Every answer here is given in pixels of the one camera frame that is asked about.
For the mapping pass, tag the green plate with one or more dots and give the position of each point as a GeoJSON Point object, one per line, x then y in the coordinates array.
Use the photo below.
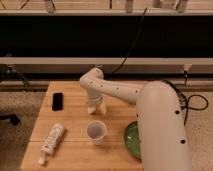
{"type": "Point", "coordinates": [131, 139]}

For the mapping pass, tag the translucent white cup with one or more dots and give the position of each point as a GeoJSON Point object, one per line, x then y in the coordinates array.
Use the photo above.
{"type": "Point", "coordinates": [96, 131]}

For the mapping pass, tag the white sponge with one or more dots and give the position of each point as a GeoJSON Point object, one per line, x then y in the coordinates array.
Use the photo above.
{"type": "Point", "coordinates": [100, 109]}

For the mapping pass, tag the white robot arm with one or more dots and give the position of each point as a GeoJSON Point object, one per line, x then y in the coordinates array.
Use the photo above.
{"type": "Point", "coordinates": [163, 140]}

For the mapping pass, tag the black smartphone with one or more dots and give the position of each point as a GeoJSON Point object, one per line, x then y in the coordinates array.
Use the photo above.
{"type": "Point", "coordinates": [57, 102]}

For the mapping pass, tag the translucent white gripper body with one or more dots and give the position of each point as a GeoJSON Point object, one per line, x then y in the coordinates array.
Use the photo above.
{"type": "Point", "coordinates": [95, 101]}

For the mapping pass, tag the black office chair base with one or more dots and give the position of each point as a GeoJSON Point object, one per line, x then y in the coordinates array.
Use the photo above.
{"type": "Point", "coordinates": [13, 118]}

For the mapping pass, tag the white toothpaste tube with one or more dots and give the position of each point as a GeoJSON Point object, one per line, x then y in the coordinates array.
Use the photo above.
{"type": "Point", "coordinates": [51, 142]}

